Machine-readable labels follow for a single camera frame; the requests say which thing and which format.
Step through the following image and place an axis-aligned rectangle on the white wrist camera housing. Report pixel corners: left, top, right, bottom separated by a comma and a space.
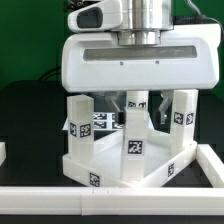
67, 0, 123, 33

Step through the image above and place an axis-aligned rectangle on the white left barrier rail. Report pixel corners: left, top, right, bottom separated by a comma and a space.
0, 142, 6, 166

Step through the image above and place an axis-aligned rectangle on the white marker tag sheet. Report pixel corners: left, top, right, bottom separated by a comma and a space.
61, 111, 155, 132

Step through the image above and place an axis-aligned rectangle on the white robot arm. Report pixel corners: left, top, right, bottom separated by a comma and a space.
61, 0, 223, 122

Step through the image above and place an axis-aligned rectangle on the black cable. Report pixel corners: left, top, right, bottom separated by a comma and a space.
39, 66, 63, 82

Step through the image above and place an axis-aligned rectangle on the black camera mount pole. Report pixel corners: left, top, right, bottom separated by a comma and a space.
64, 0, 97, 12

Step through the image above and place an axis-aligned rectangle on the white desk tabletop panel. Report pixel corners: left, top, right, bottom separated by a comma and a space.
62, 129, 197, 187

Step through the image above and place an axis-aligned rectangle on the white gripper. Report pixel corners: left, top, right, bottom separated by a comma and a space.
62, 24, 221, 124

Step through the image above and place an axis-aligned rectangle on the white front barrier rail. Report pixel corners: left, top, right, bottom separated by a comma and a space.
0, 187, 224, 216

